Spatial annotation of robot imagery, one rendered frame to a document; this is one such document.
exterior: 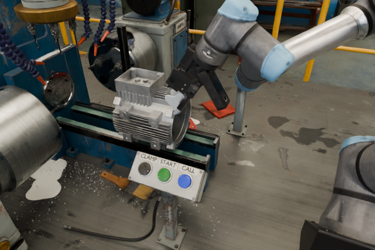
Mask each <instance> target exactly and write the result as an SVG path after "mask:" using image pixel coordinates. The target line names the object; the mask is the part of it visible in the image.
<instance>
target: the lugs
mask: <svg viewBox="0 0 375 250"><path fill-rule="evenodd" d="M122 103H123V99H122V98H120V97H115V98H114V101H113V104H114V105H117V106H120V107H121V106H122ZM173 112H174V110H173V109H168V108H167V109H166V112H165V117H167V118H171V119H173V118H174V115H173ZM118 135H121V136H123V133H122V132H119V133H118ZM175 147H176V144H174V143H172V144H171V145H170V146H169V145H167V146H166V148H168V149H171V150H175Z"/></svg>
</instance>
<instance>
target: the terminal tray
mask: <svg viewBox="0 0 375 250"><path fill-rule="evenodd" d="M132 69H134V70H132ZM158 73H160V72H156V71H151V70H145V69H139V68H133V67H131V68H130V69H129V70H127V71H126V72H125V73H123V74H122V75H121V76H119V77H118V78H116V79H115V80H114V81H115V85H116V91H117V97H120V98H122V99H123V101H126V102H128V101H129V103H131V102H133V104H135V103H136V104H137V105H138V104H140V105H142V104H143V106H147V107H149V106H151V105H152V97H153V95H155V93H156V91H158V90H159V89H160V88H162V87H163V86H164V87H165V74H164V73H160V75H159V74H158ZM119 78H121V79H120V80H119ZM146 84H149V85H146Z"/></svg>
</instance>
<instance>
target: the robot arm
mask: <svg viewBox="0 0 375 250"><path fill-rule="evenodd" d="M257 16H258V8H257V7H256V6H255V5H254V4H253V3H252V2H251V1H250V0H225V2H224V3H223V5H222V6H221V8H220V9H218V11H217V14H216V15H215V17H214V18H213V20H212V22H211V23H210V25H209V27H208V28H207V29H206V31H205V33H204V34H203V36H202V38H201V39H200V41H199V42H198V44H197V45H195V44H194V43H192V44H191V45H190V46H189V47H188V48H187V49H186V51H185V52H186V53H185V55H184V56H183V58H182V59H181V61H180V62H179V63H178V64H177V66H176V67H175V68H174V69H173V71H172V72H171V74H170V76H169V77H168V79H167V80H166V82H165V83H166V84H168V85H169V86H170V87H171V88H172V90H171V91H170V93H171V95H166V96H165V100H166V101H167V102H168V104H169V105H170V106H172V108H173V109H174V112H173V115H176V114H180V112H181V111H182V110H183V108H184V107H185V106H186V105H187V103H188V101H189V100H190V99H191V98H193V97H194V95H195V94H196V93H197V92H198V90H199V89H200V88H201V86H204V87H205V89H206V91H207V92H208V94H209V96H210V98H211V100H212V102H213V103H214V105H215V107H216V109H217V110H222V109H226V107H227V106H228V104H229V102H230V100H229V98H228V96H227V94H226V92H225V90H224V88H223V86H222V85H221V83H220V81H219V79H218V77H217V75H216V73H215V70H216V69H217V68H218V67H219V65H221V64H222V63H223V61H224V60H225V59H226V58H227V56H228V55H229V53H230V52H231V51H232V50H234V52H236V53H237V54H238V55H239V56H240V57H241V58H242V61H241V63H240V64H239V66H238V67H237V69H236V71H235V83H236V85H237V86H238V88H239V89H241V90H244V91H246V92H251V91H254V90H256V89H258V88H259V87H260V86H261V85H262V84H263V83H266V82H268V81H269V82H274V81H275V80H276V79H277V78H278V77H279V76H280V75H282V74H284V73H286V72H288V71H290V70H292V69H294V68H296V67H298V66H300V65H302V64H304V63H306V62H308V61H310V60H312V59H314V58H316V57H318V56H320V55H322V54H324V53H326V52H329V51H331V50H333V49H335V48H337V47H339V46H341V45H343V44H345V43H347V42H349V41H351V40H353V41H359V40H362V39H364V38H366V37H368V36H370V35H372V34H375V0H358V1H356V2H355V3H354V4H352V5H351V6H348V7H346V8H345V9H343V10H342V12H341V13H340V15H338V16H336V17H334V18H332V19H330V20H328V21H326V22H324V23H322V24H320V25H317V26H315V27H313V28H311V29H309V30H307V31H305V32H303V33H301V34H299V35H297V36H295V37H293V38H290V39H288V40H286V41H284V42H282V43H280V42H279V41H278V40H276V39H275V38H274V37H273V36H272V35H270V34H269V33H268V32H267V31H266V30H265V29H264V28H262V27H261V26H260V25H259V24H258V23H257V22H256V21H255V20H256V19H257ZM178 66H179V67H178ZM319 226H320V227H322V228H324V229H327V230H329V231H331V232H334V233H337V234H340V235H343V236H345V237H348V238H351V239H354V240H357V241H360V242H363V243H366V244H370V245H372V246H375V136H353V137H349V138H347V139H345V140H344V141H343V143H342V146H341V149H340V151H339V161H338V167H337V170H336V177H335V183H334V189H333V194H332V197H331V199H330V201H329V203H328V205H327V206H326V208H325V210H324V211H323V213H322V215H321V217H320V220H319Z"/></svg>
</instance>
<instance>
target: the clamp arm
mask: <svg viewBox="0 0 375 250"><path fill-rule="evenodd" d="M117 34H118V41H119V49H120V53H121V61H122V69H123V71H122V74H123V73H125V72H126V71H127V70H129V69H130V68H131V63H130V58H129V49H128V40H127V31H126V26H125V25H119V26H117Z"/></svg>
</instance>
